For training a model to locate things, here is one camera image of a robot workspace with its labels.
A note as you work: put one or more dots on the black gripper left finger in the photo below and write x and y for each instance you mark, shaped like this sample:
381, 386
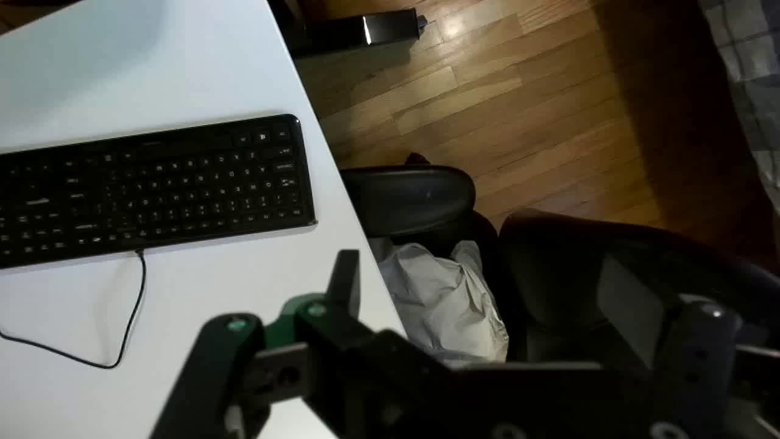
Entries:
220, 366

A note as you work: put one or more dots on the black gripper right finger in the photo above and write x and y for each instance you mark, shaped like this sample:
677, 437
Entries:
699, 366

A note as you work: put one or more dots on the black computer keyboard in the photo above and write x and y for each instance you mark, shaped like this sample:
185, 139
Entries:
148, 192

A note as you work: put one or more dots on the black leather office chair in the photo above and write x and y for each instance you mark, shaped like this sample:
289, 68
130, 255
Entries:
561, 268

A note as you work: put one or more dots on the crumpled white plastic bag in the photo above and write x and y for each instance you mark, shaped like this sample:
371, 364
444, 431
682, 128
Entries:
442, 300

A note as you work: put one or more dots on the grey checkered fabric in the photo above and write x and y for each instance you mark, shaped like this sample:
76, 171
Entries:
753, 73

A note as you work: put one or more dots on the black metal stand base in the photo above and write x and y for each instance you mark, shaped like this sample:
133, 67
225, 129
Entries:
350, 29

